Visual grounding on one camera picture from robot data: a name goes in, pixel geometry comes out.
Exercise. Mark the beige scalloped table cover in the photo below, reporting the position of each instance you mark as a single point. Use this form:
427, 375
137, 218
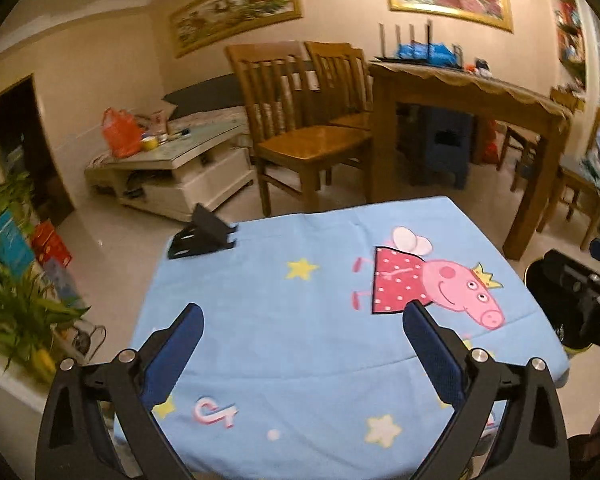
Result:
505, 87

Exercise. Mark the red box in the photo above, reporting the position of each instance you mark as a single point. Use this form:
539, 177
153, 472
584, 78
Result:
50, 245

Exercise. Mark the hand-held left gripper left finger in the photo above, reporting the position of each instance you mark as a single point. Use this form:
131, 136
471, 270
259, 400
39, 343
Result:
172, 355

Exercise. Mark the wooden chair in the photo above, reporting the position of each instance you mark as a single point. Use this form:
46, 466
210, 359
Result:
340, 67
305, 145
520, 137
575, 180

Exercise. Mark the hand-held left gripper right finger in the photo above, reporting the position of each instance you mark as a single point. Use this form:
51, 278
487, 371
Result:
432, 355

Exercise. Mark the black phone stand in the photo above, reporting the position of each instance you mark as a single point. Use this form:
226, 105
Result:
205, 235

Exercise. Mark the green potted plant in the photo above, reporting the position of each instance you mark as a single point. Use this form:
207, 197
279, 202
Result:
20, 310

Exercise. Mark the white coffee table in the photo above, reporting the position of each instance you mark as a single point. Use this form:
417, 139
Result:
190, 180

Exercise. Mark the black trash can gold rim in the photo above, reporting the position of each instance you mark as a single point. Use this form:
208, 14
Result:
545, 305

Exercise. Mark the wooden dining table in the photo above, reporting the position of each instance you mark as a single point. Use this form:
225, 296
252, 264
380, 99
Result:
535, 200

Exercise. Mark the red plastic bag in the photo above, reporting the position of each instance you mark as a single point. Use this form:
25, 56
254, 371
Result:
489, 145

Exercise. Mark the teal box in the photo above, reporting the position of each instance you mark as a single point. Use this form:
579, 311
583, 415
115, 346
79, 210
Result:
10, 240

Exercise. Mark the wall shelf with items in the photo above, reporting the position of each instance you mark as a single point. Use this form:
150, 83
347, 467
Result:
570, 35

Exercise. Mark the yellow tape roll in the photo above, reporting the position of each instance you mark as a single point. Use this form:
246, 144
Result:
151, 145

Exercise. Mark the blue plastic stool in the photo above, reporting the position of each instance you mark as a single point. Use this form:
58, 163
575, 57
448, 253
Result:
440, 155

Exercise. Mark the light blue box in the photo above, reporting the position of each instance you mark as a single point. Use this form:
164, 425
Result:
60, 280

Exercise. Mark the blue cartoon printed cloth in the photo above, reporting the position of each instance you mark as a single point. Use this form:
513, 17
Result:
305, 335

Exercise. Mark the blue plastic bag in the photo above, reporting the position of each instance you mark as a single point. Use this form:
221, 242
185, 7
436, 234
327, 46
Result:
420, 52

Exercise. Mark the framed landscape painting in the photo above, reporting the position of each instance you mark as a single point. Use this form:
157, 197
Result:
235, 10

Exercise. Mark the black router with antennas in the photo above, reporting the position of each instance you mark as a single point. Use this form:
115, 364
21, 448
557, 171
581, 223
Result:
410, 60

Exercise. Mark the orange plastic bag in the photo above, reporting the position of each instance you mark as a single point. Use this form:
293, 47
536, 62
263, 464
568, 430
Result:
122, 132

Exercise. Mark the white snack packet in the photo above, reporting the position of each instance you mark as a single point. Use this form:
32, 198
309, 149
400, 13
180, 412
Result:
157, 122

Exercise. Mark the grey sofa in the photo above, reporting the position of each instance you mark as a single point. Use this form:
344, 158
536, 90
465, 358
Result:
205, 92

